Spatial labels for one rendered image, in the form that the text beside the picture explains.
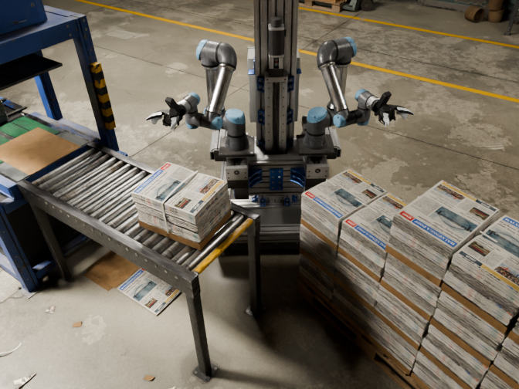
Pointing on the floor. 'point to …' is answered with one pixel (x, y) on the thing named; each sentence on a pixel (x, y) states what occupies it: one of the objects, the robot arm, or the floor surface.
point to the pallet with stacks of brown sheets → (326, 2)
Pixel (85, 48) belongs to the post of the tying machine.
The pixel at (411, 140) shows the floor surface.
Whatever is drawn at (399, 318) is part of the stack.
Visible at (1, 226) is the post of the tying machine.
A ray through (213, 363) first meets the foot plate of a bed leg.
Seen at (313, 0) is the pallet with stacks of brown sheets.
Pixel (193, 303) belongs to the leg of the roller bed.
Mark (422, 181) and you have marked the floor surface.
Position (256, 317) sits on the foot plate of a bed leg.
